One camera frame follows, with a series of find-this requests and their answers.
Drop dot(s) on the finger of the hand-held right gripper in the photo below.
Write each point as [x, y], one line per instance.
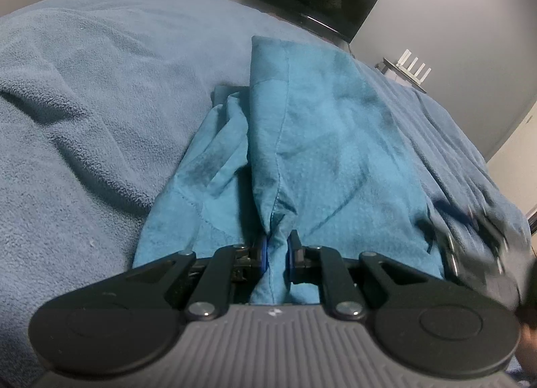
[455, 214]

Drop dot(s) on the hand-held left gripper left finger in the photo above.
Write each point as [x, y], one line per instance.
[263, 260]

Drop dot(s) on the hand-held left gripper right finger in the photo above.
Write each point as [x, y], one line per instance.
[289, 260]

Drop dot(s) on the teal garment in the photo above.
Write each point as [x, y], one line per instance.
[335, 140]

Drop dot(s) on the white router with antennas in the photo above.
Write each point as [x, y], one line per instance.
[415, 67]

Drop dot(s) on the bed with blue blanket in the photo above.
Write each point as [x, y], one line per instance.
[84, 111]

